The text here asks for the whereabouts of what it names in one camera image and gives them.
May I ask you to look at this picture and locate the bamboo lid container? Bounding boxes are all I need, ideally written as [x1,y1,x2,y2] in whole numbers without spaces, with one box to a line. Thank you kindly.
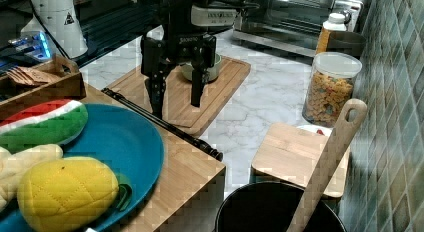
[250,122,332,188]

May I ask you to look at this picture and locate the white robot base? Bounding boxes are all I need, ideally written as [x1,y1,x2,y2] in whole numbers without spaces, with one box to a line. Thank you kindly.
[21,0,88,58]

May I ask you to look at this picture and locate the wooden cutlery pieces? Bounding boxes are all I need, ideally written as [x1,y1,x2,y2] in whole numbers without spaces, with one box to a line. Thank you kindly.
[6,66,61,86]

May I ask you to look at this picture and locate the grey cup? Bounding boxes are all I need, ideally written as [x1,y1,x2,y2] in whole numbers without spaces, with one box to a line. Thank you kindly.
[327,31,366,59]

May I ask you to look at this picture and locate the plush watermelon slice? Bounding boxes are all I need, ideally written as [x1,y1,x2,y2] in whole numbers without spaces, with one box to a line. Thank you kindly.
[0,99,88,153]

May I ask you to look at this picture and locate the black utensil pot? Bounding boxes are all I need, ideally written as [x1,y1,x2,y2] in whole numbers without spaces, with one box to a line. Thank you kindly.
[215,181,347,232]

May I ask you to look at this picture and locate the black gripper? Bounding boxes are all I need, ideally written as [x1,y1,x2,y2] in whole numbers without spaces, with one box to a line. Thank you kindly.
[140,0,216,119]

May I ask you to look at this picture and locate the wooden tray with handles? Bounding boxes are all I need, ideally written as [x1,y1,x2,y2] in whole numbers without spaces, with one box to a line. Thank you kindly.
[0,55,86,120]

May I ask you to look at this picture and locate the white capped bottle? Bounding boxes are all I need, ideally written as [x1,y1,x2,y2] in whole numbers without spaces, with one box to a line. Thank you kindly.
[316,13,347,54]

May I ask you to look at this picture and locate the clear cereal jar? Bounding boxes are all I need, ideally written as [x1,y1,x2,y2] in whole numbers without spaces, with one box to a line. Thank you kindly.
[302,52,362,127]

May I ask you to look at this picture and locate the blue plate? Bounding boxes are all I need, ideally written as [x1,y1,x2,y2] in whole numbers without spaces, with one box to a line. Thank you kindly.
[0,103,165,232]

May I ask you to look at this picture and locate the cream plush toy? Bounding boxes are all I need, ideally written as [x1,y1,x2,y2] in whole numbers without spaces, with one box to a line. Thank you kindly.
[0,144,63,210]

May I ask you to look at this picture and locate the silver toaster oven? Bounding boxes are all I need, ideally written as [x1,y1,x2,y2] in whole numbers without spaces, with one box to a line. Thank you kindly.
[233,0,364,57]

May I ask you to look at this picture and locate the yellow plush pineapple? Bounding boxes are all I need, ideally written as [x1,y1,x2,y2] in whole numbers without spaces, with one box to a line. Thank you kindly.
[17,157,119,232]

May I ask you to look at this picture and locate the bamboo cutting board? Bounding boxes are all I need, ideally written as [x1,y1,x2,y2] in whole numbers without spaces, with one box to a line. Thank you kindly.
[108,56,251,137]

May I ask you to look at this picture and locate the wooden spatula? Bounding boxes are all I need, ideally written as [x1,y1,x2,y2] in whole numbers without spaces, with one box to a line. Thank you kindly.
[286,98,367,232]

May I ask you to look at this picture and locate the green ceramic bowl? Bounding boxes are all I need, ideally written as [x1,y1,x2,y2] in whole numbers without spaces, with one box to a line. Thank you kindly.
[181,54,222,82]

